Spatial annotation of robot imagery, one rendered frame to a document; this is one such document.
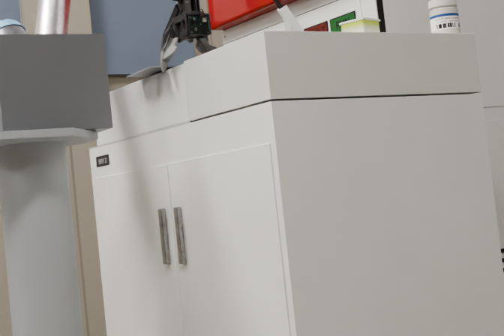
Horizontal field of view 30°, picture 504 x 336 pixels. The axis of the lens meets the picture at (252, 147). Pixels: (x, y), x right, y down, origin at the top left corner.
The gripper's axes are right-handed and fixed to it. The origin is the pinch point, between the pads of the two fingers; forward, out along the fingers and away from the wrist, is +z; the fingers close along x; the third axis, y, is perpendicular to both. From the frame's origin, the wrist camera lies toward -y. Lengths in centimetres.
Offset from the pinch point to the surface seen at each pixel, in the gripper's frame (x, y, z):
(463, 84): 52, 41, 10
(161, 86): -4.8, -6.0, 2.1
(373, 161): 21, 41, 27
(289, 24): 24.3, 11.2, -10.4
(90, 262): 47, -185, 52
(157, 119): -4.8, -10.1, 9.9
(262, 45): -4.7, 40.5, 0.9
